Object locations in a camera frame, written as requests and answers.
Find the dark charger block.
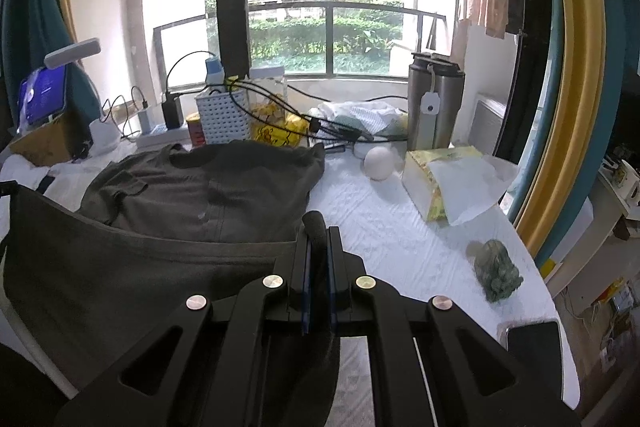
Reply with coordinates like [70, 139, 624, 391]
[161, 92, 184, 130]

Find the short arched black cable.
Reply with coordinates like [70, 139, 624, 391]
[166, 52, 218, 95]

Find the clear plastic box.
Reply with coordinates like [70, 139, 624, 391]
[247, 67, 288, 122]

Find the green crumpled bag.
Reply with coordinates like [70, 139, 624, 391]
[467, 239, 525, 304]

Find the tissue pack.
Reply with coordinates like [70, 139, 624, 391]
[401, 146, 521, 226]

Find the yellow printed bag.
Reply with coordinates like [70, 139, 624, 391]
[250, 102, 308, 145]

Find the white textured tablecloth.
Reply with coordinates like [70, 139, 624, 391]
[0, 139, 583, 427]

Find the white desk lamp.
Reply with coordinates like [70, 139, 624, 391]
[44, 38, 122, 154]

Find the black cable with connectors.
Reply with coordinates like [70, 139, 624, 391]
[227, 77, 411, 142]

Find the white shelf unit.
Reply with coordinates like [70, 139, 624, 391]
[542, 157, 640, 298]

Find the white patterned cloth pile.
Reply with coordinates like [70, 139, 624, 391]
[307, 101, 408, 140]

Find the white ball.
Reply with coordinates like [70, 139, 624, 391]
[363, 146, 396, 182]

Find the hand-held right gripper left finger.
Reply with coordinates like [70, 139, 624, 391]
[52, 227, 313, 427]

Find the narrow black door frame post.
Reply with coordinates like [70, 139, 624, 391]
[510, 0, 553, 162]

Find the white perforated basket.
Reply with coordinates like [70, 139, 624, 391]
[195, 84, 253, 145]

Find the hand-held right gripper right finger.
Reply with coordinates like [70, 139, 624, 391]
[325, 226, 583, 427]

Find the brown cardboard box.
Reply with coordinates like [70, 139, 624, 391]
[9, 109, 93, 168]

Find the balcony railing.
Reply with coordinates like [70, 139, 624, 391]
[152, 2, 448, 78]

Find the tablet with lit screen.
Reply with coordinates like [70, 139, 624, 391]
[19, 67, 68, 128]

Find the long looping black cable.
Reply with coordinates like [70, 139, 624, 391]
[102, 86, 149, 142]

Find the teal and yellow curtain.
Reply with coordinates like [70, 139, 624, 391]
[0, 0, 103, 128]
[515, 0, 640, 278]

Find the black smartphone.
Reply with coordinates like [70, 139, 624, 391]
[497, 318, 563, 400]

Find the steel tumbler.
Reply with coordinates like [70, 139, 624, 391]
[407, 52, 466, 151]

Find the dark grey t-shirt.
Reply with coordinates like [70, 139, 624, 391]
[2, 141, 343, 427]

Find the yellow tin can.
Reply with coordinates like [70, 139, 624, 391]
[186, 113, 207, 146]

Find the white and blue bottle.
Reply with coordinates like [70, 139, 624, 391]
[205, 56, 226, 85]

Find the white power strip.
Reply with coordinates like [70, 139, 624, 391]
[136, 124, 188, 150]

